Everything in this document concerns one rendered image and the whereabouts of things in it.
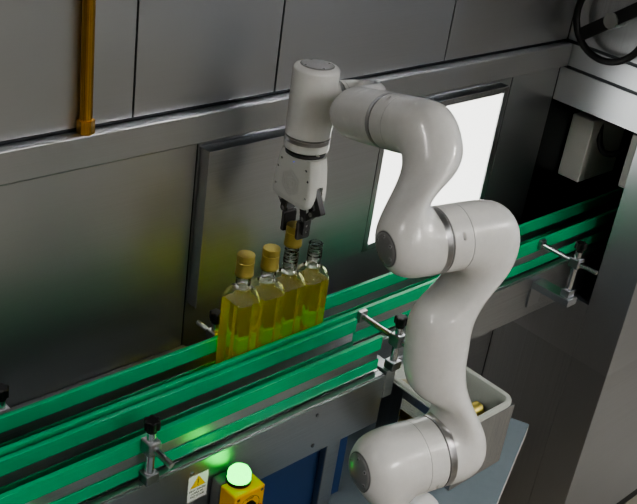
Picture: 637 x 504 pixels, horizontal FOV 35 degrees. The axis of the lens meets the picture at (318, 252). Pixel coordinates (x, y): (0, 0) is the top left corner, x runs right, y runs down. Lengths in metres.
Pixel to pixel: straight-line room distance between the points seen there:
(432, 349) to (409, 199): 0.24
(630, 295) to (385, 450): 1.27
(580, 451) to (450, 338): 1.52
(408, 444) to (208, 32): 0.78
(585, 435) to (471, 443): 1.33
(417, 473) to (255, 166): 0.69
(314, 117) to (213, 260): 0.38
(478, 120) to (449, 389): 1.02
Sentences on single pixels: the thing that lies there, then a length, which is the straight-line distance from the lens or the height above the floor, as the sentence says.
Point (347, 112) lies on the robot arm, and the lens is 1.64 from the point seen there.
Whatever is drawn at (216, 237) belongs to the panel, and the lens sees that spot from 1.98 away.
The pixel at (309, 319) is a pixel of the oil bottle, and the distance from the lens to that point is 2.04.
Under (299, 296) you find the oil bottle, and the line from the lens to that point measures 1.99.
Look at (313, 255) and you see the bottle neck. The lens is 1.99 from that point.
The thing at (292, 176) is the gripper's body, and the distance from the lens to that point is 1.87.
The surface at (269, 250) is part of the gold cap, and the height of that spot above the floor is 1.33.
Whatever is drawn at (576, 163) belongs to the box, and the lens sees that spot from 2.89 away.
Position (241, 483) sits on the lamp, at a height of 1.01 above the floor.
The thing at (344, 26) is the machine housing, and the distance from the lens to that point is 2.05.
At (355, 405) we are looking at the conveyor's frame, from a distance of 2.09.
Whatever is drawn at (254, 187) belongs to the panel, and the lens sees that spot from 1.99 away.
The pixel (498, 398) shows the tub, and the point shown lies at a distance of 2.22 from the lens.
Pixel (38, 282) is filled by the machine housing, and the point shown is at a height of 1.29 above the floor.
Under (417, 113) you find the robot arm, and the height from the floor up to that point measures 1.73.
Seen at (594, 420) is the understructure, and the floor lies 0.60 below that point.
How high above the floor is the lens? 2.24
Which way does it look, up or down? 28 degrees down
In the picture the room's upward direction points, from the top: 9 degrees clockwise
